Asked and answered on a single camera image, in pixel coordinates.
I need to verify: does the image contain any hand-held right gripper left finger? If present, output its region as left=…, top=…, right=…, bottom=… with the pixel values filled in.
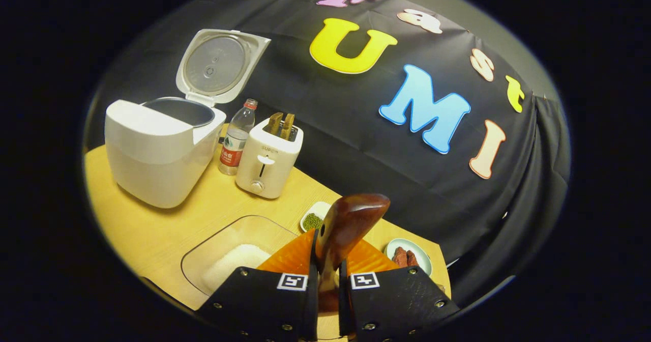
left=196, top=227, right=319, bottom=342

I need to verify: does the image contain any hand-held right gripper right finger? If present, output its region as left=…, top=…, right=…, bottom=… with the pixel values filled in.
left=338, top=238, right=461, bottom=342

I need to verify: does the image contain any white rice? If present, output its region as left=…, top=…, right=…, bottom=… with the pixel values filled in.
left=201, top=244, right=271, bottom=294

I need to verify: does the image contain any white rice cooker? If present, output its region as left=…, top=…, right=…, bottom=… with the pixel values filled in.
left=104, top=28, right=272, bottom=209

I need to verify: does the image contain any pale green plate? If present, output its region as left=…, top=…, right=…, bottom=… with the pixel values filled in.
left=386, top=238, right=433, bottom=276

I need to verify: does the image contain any clear plastic container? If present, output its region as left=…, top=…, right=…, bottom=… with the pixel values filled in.
left=181, top=215, right=301, bottom=298

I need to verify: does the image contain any white divided bean dish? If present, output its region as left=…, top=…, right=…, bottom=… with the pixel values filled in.
left=300, top=201, right=332, bottom=233

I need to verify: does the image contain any white toaster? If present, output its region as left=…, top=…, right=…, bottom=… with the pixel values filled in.
left=235, top=117, right=304, bottom=200

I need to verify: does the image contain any clear water bottle red label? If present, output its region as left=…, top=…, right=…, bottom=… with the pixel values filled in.
left=219, top=98, right=258, bottom=176

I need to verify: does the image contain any black backdrop cloth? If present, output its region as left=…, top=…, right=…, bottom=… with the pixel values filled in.
left=84, top=0, right=570, bottom=307

